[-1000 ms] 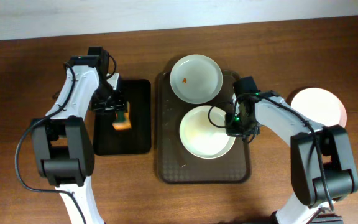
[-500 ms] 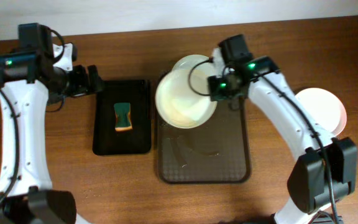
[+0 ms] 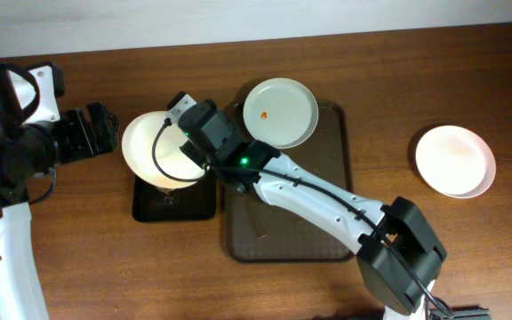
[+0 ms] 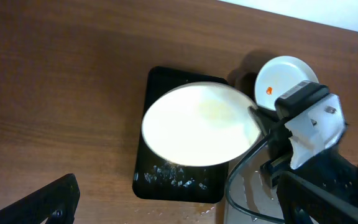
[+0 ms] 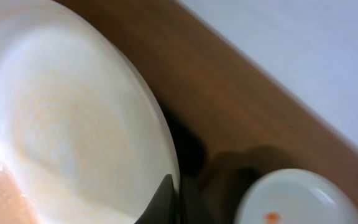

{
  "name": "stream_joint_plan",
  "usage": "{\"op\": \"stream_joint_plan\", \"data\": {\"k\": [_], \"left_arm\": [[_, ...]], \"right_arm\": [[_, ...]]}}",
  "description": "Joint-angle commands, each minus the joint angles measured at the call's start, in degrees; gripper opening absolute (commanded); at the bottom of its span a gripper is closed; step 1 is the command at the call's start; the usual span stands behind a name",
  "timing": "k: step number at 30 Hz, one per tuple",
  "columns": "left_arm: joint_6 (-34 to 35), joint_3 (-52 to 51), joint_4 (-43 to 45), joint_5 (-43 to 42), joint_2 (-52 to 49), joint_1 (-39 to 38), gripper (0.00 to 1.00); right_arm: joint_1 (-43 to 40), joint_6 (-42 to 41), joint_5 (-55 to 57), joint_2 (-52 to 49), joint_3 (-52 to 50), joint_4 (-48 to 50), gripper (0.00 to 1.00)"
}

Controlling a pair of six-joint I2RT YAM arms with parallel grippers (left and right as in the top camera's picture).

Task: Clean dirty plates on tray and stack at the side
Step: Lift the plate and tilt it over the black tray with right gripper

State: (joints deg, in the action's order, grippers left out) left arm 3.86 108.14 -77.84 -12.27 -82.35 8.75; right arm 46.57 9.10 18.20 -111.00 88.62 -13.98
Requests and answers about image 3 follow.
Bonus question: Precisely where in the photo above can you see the cream plate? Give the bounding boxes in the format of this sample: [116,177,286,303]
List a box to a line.
[122,111,204,189]

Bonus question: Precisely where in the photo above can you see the pale green plate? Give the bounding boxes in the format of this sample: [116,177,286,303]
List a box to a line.
[243,78,319,148]

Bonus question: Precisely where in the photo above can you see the pink white plate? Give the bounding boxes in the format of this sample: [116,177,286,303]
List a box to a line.
[414,125,497,199]

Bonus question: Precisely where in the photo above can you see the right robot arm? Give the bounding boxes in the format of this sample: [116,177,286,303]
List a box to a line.
[177,100,454,319]

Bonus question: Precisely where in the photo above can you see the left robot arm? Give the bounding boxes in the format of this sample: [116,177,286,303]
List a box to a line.
[0,62,119,319]

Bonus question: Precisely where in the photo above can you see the small black tray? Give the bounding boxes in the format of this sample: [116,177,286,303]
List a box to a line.
[132,172,217,223]

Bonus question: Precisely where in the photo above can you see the large brown tray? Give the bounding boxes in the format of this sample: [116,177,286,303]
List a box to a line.
[223,100,354,263]

